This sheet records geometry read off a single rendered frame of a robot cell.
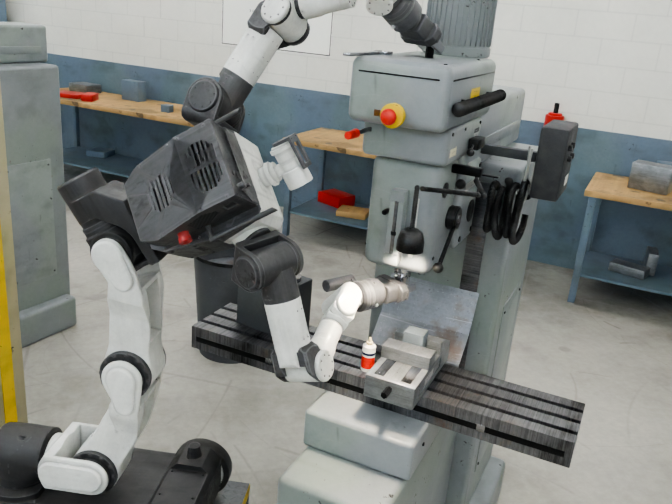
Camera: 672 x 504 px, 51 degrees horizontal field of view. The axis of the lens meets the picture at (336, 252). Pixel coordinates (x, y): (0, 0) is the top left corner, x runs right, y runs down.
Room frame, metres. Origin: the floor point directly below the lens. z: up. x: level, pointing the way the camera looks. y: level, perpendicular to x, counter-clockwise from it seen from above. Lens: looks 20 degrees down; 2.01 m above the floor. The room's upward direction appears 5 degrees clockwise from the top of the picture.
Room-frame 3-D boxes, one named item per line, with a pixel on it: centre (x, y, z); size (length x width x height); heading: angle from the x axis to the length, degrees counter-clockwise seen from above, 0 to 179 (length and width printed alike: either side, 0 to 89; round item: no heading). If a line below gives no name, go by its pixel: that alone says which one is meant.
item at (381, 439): (1.93, -0.20, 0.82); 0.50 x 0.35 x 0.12; 156
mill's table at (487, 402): (1.95, -0.15, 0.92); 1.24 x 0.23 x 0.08; 66
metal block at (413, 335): (1.91, -0.26, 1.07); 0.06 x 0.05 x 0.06; 67
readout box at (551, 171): (2.07, -0.63, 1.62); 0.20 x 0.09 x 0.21; 156
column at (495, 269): (2.50, -0.45, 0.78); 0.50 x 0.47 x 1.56; 156
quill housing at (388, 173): (1.94, -0.20, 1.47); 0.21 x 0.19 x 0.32; 66
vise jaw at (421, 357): (1.85, -0.24, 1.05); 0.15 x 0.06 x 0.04; 67
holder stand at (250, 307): (2.14, 0.19, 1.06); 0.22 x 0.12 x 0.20; 59
